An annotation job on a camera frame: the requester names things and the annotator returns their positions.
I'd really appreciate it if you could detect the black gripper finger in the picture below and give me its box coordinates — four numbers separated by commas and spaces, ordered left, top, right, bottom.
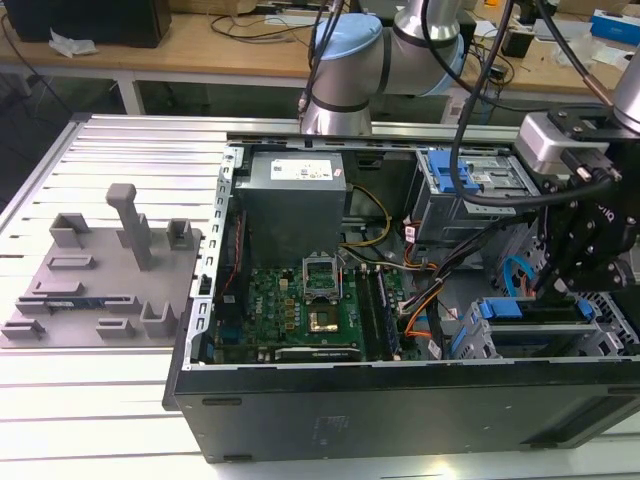
549, 248, 633, 297
532, 198, 597, 300

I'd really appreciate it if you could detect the blue disk data wire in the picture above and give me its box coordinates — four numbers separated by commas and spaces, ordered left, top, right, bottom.
502, 254, 535, 302

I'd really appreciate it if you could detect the black power wire bundle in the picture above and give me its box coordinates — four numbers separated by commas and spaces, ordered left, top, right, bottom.
432, 210, 541, 284

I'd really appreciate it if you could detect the hard disk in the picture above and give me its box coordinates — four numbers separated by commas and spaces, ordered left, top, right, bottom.
478, 295, 596, 327

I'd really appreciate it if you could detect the metal disk bay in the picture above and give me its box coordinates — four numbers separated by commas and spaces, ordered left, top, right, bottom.
447, 294, 640, 361

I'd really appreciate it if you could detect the metal optical drive cage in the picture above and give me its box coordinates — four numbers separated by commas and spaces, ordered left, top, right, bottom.
410, 147, 544, 247

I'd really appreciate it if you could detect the blue drive cage latch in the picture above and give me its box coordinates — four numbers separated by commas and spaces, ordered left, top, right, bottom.
428, 149, 477, 195

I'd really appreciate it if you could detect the small black power adapter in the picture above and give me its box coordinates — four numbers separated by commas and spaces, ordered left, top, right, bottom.
501, 28, 535, 58

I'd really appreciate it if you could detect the flat grey box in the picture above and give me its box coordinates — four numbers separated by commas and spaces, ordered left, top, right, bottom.
533, 18, 576, 42

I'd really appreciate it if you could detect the blue cardboard box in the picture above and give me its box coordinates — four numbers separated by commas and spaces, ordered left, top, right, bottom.
589, 8, 640, 42

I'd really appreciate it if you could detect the square brown chipset chip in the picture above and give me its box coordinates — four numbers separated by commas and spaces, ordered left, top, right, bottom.
306, 309, 342, 335

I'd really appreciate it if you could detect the black graphics card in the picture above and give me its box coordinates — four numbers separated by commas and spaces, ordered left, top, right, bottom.
259, 345, 362, 365

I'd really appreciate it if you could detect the grey power supply unit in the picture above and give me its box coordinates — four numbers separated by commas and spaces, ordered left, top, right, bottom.
234, 151, 349, 261

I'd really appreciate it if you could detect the black open PC case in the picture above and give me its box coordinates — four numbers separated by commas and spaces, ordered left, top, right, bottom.
162, 130, 640, 464

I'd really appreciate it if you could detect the green Dell motherboard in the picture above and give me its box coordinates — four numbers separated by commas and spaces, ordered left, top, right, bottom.
212, 264, 416, 364

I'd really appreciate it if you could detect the black case fan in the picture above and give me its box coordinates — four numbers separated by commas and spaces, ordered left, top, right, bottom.
218, 209, 251, 306

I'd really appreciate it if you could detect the wooden desk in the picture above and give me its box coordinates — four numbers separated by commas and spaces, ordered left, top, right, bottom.
0, 0, 640, 117

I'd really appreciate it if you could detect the grey parts rack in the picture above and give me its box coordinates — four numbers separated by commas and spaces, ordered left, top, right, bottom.
0, 182, 206, 351

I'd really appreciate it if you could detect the blue RAM stick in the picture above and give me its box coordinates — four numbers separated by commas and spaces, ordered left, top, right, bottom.
46, 298, 108, 310

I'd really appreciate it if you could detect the large black box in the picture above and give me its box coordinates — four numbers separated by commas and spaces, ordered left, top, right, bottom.
2, 0, 173, 50

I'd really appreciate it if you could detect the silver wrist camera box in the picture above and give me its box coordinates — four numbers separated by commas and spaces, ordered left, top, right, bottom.
514, 112, 571, 175

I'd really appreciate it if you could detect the black wrist mounting bracket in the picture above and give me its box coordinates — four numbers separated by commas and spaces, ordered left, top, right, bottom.
547, 106, 627, 182

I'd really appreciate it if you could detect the black camera cable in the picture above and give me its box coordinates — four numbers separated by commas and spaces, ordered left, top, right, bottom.
448, 0, 621, 207

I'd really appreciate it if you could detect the multicoloured wire bundle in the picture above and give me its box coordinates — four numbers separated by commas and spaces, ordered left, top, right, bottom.
342, 244, 439, 274

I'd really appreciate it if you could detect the yellow power wire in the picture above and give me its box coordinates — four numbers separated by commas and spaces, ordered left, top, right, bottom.
342, 185, 395, 249

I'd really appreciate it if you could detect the orange data wire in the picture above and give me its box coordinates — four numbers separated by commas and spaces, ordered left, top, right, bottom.
403, 268, 539, 342

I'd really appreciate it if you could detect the black cable with copper sleeve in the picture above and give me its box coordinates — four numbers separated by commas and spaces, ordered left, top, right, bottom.
536, 0, 617, 109

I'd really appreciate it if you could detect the metal socket cover frame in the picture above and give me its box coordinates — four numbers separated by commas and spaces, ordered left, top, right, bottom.
303, 254, 342, 299

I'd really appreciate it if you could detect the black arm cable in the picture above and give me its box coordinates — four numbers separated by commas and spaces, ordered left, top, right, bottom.
298, 0, 351, 121

